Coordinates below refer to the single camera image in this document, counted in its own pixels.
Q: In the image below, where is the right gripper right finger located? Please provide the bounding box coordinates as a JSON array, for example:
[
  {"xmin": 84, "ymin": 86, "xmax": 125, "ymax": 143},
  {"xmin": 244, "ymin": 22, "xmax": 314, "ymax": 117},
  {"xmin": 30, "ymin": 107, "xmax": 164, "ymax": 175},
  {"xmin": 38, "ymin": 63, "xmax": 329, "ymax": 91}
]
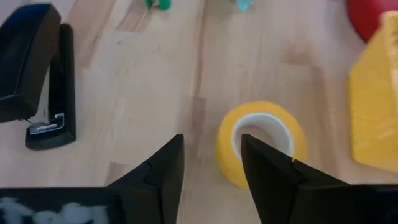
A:
[{"xmin": 241, "ymin": 133, "xmax": 374, "ymax": 224}]

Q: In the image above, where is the red desk lamp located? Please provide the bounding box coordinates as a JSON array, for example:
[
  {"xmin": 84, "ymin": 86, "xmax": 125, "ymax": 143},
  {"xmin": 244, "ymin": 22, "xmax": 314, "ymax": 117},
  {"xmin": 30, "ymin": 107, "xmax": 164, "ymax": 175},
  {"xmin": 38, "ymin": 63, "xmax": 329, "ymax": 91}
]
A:
[{"xmin": 346, "ymin": 0, "xmax": 398, "ymax": 43}]

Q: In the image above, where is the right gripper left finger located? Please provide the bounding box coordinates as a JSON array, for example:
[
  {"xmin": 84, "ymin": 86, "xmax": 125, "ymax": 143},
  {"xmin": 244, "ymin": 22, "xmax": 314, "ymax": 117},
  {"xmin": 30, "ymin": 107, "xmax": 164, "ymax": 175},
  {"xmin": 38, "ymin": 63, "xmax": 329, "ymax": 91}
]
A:
[{"xmin": 107, "ymin": 133, "xmax": 186, "ymax": 224}]

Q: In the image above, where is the small green stapler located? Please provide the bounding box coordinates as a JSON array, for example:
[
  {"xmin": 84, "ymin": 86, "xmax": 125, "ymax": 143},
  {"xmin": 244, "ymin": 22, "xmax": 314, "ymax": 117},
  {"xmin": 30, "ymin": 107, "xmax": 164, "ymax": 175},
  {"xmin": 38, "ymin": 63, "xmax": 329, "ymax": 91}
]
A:
[{"xmin": 143, "ymin": 0, "xmax": 172, "ymax": 11}]

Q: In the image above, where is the black stapler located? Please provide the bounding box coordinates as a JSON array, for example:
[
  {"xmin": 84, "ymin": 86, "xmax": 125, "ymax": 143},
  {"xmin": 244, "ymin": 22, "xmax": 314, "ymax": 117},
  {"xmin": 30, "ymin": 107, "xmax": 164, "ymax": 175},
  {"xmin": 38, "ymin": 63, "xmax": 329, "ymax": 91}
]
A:
[{"xmin": 0, "ymin": 3, "xmax": 77, "ymax": 151}]

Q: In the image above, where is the yellow plastic basket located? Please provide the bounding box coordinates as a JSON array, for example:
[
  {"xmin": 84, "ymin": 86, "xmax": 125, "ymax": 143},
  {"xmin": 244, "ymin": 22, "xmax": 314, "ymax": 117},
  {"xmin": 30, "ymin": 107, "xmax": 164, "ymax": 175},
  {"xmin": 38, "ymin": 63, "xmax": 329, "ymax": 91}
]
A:
[{"xmin": 349, "ymin": 11, "xmax": 398, "ymax": 174}]

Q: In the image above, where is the yellow tape roll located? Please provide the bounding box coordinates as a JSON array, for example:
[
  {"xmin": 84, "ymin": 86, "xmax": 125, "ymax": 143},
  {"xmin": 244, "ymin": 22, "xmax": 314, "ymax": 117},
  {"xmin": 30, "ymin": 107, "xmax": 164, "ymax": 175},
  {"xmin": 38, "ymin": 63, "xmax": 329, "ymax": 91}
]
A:
[{"xmin": 215, "ymin": 100, "xmax": 308, "ymax": 190}]

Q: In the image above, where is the blue staple remover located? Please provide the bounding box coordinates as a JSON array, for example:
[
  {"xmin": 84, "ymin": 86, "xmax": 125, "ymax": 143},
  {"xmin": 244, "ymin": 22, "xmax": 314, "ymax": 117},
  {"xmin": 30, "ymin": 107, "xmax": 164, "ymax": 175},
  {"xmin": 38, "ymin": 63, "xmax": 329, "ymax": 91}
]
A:
[{"xmin": 230, "ymin": 0, "xmax": 256, "ymax": 12}]

